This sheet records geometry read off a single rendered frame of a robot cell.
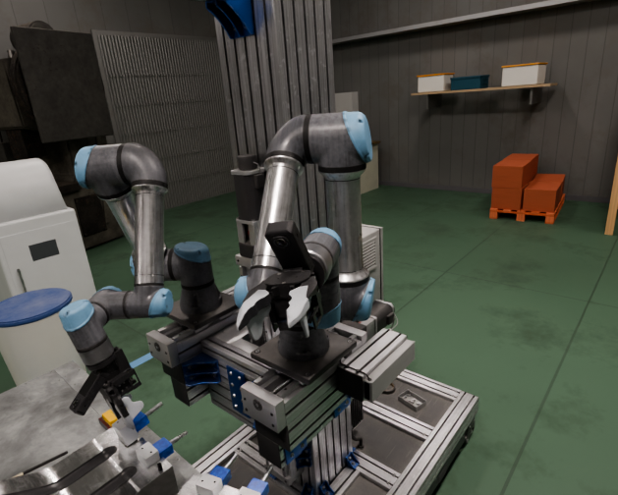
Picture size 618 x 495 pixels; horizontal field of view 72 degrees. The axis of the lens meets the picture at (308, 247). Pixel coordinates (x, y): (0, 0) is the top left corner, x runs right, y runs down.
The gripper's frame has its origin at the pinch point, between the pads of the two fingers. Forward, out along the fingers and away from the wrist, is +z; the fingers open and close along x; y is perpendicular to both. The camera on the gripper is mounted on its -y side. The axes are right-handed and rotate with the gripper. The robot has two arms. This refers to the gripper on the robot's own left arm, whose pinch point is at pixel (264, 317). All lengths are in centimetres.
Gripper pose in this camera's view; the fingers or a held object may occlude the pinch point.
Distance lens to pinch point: 56.2
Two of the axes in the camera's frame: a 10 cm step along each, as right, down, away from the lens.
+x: -9.5, 1.1, 3.0
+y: 2.1, 9.3, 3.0
